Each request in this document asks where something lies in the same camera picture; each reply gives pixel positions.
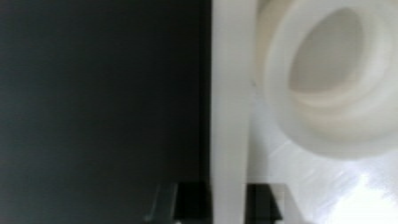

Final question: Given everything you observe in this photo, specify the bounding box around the white square table top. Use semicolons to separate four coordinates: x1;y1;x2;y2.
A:
210;0;398;224

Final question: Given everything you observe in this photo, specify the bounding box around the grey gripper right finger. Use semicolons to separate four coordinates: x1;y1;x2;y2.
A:
246;183;306;224

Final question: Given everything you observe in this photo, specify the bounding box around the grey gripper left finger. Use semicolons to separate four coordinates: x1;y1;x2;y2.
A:
142;182;212;224

